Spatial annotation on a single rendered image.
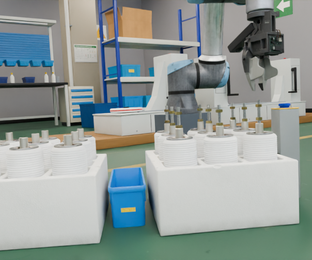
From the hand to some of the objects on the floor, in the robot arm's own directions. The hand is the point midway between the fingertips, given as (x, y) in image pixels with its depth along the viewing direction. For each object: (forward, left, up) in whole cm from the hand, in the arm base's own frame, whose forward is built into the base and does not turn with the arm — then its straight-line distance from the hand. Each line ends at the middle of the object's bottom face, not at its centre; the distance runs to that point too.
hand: (255, 86), depth 103 cm
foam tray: (-41, -52, -39) cm, 77 cm away
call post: (-8, +24, -39) cm, 47 cm away
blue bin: (-32, -26, -39) cm, 57 cm away
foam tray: (-15, -5, -39) cm, 42 cm away
